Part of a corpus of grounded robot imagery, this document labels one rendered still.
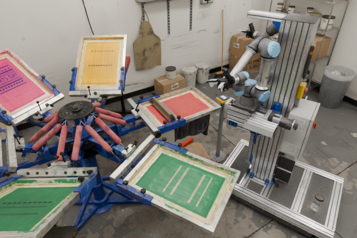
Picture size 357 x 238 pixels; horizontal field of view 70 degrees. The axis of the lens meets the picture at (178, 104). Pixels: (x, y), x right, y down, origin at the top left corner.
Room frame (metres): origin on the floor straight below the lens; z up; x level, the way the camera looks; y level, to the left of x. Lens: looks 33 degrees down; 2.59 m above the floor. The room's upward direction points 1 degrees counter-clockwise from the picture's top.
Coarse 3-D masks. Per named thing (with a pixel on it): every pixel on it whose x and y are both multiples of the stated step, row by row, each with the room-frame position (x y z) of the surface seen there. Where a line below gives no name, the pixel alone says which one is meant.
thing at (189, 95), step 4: (180, 96) 2.67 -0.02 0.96; (184, 96) 2.67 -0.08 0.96; (188, 96) 2.67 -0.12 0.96; (192, 96) 2.67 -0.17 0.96; (168, 100) 2.58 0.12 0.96; (172, 100) 2.58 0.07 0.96; (192, 100) 2.57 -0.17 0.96; (196, 100) 2.57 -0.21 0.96; (168, 104) 2.50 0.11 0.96; (148, 108) 2.41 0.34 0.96; (152, 108) 2.41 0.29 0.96; (156, 108) 2.41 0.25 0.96; (172, 108) 2.41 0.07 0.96; (152, 112) 2.34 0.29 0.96; (156, 112) 2.34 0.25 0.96
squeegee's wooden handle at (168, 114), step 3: (153, 99) 2.46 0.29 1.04; (156, 99) 2.43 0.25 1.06; (153, 102) 2.47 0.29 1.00; (156, 102) 2.39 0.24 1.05; (159, 102) 2.38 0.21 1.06; (156, 105) 2.40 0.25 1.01; (159, 105) 2.33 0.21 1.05; (162, 105) 2.31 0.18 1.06; (159, 108) 2.33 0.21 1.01; (162, 108) 2.28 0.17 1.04; (165, 108) 2.25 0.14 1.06; (162, 111) 2.28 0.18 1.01; (165, 111) 2.22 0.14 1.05; (168, 111) 2.20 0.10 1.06; (165, 114) 2.22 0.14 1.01; (168, 114) 2.16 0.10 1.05; (171, 114) 2.15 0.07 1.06; (171, 117) 2.15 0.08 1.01
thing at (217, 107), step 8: (184, 88) 2.80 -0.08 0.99; (192, 88) 2.81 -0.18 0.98; (160, 96) 2.62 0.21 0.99; (168, 96) 2.66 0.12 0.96; (200, 96) 2.67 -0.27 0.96; (144, 104) 2.50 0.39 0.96; (216, 104) 2.43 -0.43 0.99; (144, 112) 2.29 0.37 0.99; (200, 112) 2.28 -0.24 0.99; (208, 112) 2.29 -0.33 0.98; (152, 120) 2.14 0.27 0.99; (192, 120) 2.18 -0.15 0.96
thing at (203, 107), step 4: (200, 100) 2.57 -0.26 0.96; (200, 104) 2.49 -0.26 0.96; (204, 104) 2.49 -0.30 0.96; (200, 108) 2.40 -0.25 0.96; (204, 108) 2.40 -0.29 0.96; (176, 112) 2.33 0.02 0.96; (192, 112) 2.33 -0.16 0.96; (196, 112) 2.33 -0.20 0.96; (156, 116) 2.26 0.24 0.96; (160, 116) 2.26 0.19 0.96; (164, 116) 2.25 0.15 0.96; (184, 116) 2.25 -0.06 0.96; (160, 120) 2.19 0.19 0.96; (164, 120) 2.19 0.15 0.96; (164, 124) 2.11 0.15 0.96
